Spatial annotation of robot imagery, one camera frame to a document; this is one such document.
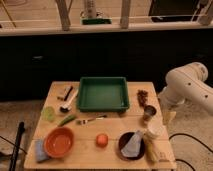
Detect red orange apple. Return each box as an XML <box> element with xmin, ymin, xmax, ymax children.
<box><xmin>96</xmin><ymin>133</ymin><xmax>108</xmax><ymax>148</ymax></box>

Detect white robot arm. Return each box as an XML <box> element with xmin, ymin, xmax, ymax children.
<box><xmin>158</xmin><ymin>62</ymin><xmax>213</xmax><ymax>116</ymax></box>

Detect green plastic tray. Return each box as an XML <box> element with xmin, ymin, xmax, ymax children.
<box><xmin>77</xmin><ymin>77</ymin><xmax>130</xmax><ymax>112</ymax></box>

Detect brown dried fruit cluster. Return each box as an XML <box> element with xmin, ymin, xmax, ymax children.
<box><xmin>137</xmin><ymin>90</ymin><xmax>148</xmax><ymax>107</ymax></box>

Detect black brown utensil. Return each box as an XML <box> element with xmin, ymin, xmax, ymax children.
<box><xmin>57</xmin><ymin>86</ymin><xmax>73</xmax><ymax>101</ymax></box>

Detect black white spoon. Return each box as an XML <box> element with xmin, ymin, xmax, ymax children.
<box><xmin>60</xmin><ymin>91</ymin><xmax>78</xmax><ymax>113</ymax></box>

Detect green cucumber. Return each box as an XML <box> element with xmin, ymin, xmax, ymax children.
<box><xmin>58</xmin><ymin>115</ymin><xmax>76</xmax><ymax>127</ymax></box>

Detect metal cup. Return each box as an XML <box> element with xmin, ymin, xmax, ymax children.
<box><xmin>143</xmin><ymin>105</ymin><xmax>157</xmax><ymax>121</ymax></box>

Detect dark round bowl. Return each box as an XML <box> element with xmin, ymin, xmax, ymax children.
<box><xmin>118</xmin><ymin>132</ymin><xmax>145</xmax><ymax>160</ymax></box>

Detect white lidded jar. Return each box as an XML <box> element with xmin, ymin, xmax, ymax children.
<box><xmin>147</xmin><ymin>123</ymin><xmax>164</xmax><ymax>139</ymax></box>

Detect grey folded cloth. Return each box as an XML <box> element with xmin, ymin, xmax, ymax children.
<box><xmin>121</xmin><ymin>131</ymin><xmax>143</xmax><ymax>157</ymax></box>

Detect green base background device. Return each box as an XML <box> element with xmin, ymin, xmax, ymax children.
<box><xmin>80</xmin><ymin>11</ymin><xmax>112</xmax><ymax>25</ymax></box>

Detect orange bowl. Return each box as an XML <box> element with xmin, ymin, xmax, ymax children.
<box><xmin>44</xmin><ymin>127</ymin><xmax>74</xmax><ymax>158</ymax></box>

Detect yellow banana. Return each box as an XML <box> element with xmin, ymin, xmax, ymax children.
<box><xmin>144</xmin><ymin>136</ymin><xmax>158</xmax><ymax>162</ymax></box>

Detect blue cloth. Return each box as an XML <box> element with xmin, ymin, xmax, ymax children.
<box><xmin>35</xmin><ymin>139</ymin><xmax>49</xmax><ymax>163</ymax></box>

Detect black pole stand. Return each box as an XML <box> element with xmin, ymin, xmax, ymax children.
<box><xmin>9</xmin><ymin>122</ymin><xmax>25</xmax><ymax>171</ymax></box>

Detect black floor cable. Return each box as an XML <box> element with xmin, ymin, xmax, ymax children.
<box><xmin>168</xmin><ymin>132</ymin><xmax>213</xmax><ymax>171</ymax></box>

